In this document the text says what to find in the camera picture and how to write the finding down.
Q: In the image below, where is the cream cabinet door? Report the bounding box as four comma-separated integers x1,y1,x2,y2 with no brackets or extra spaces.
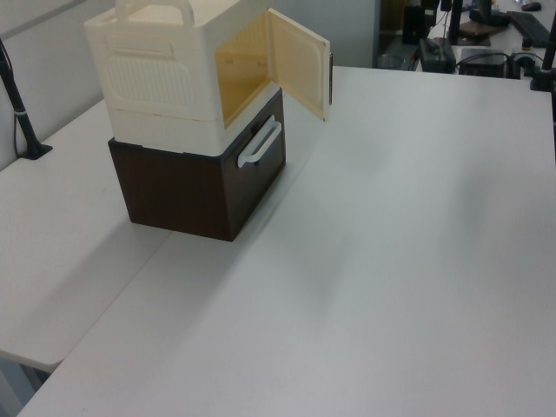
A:
265,7,334,122

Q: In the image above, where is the dark brown drawer cabinet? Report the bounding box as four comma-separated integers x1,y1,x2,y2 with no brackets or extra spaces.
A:
107,89,288,243

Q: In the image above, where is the cream plastic storage cabinet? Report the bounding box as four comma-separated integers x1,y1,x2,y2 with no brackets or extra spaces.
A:
83,0,286,156

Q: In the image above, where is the black power supply box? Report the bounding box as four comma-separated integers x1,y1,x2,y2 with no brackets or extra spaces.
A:
419,36,457,73

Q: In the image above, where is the black upright box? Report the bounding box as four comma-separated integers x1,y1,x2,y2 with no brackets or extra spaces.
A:
401,3,434,44

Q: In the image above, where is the black electronics box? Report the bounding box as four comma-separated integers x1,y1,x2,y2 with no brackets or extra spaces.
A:
458,47,509,78

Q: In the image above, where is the brown monitor stand base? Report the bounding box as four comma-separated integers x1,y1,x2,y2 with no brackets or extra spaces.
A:
458,19,494,47

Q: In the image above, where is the black computer keyboard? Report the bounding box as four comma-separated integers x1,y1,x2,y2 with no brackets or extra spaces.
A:
510,11,555,49

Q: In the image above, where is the white drawer handle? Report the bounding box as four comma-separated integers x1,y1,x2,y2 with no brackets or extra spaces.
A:
236,115,283,169

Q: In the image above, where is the black pole camera stand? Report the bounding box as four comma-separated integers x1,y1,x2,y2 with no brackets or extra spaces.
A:
0,36,54,161

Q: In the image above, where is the black clamp camera stand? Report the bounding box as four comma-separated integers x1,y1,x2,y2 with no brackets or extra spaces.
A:
528,36,556,92

